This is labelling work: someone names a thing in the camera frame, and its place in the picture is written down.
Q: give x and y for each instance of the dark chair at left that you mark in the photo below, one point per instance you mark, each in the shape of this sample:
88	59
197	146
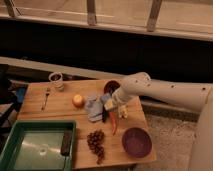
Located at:
9	94

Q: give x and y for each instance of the blue sponge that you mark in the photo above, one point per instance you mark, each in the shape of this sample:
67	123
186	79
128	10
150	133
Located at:
104	98

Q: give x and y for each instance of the dark grape bunch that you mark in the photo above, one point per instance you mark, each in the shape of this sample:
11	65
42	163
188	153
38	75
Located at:
94	141

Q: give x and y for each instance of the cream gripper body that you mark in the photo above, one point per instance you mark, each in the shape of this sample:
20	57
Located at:
109	105

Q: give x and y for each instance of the green plastic tray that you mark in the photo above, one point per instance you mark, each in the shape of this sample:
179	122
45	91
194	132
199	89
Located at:
36	145

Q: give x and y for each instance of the red chili pepper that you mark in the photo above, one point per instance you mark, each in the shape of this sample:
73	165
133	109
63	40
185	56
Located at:
113	120

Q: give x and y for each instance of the brown bowl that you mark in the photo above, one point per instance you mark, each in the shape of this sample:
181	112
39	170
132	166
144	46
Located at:
111	86

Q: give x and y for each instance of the clear glass cup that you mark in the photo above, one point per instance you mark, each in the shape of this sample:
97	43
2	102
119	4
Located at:
56	79

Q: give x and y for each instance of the blue-grey cloth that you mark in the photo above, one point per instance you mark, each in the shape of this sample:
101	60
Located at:
94	108

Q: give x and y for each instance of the dark brush in tray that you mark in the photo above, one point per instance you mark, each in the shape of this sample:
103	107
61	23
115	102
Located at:
66	143

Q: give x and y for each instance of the yellow apple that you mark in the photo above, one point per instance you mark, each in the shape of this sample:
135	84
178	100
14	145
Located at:
78	101

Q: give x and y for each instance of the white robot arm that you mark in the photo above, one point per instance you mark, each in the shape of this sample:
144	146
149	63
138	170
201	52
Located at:
197	97

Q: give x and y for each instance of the purple bowl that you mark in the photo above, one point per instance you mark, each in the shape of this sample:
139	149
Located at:
136	142

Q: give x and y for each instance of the black-handled knife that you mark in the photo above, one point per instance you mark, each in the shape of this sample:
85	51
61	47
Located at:
104	115

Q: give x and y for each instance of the metal fork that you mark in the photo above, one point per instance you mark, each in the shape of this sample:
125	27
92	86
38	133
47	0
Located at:
45	99

